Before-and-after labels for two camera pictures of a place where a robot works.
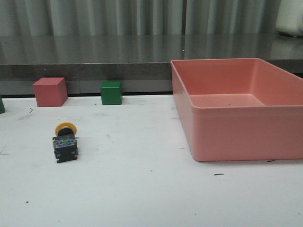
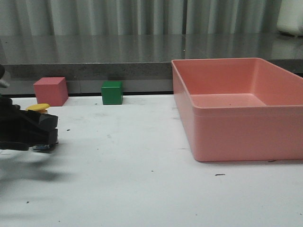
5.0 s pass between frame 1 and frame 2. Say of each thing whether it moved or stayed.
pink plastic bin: stayed
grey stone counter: stayed
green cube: stayed
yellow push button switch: moved
